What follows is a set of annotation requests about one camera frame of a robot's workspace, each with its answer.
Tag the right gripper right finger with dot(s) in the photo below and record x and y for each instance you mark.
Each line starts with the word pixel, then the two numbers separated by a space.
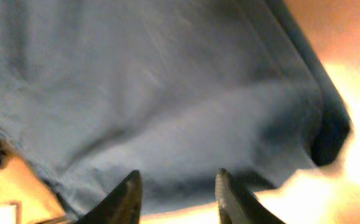
pixel 237 204

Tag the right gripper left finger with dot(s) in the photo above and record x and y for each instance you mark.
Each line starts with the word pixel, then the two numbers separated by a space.
pixel 121 206

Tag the navy blue shorts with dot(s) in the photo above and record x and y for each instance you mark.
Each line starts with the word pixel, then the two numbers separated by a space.
pixel 177 89

